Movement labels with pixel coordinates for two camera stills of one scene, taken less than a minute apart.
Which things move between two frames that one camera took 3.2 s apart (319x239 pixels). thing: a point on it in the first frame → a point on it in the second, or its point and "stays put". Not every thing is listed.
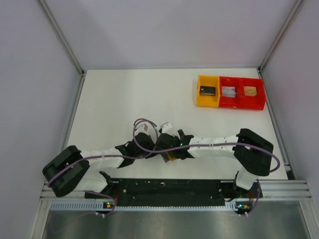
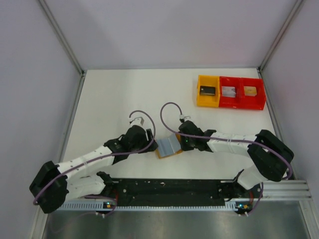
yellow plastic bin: [209, 100] stays put
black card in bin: [207, 90] stays put
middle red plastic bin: [230, 102] stays put
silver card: [165, 156] → [229, 91]
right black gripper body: [180, 133] → [187, 144]
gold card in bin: [250, 90] stays put
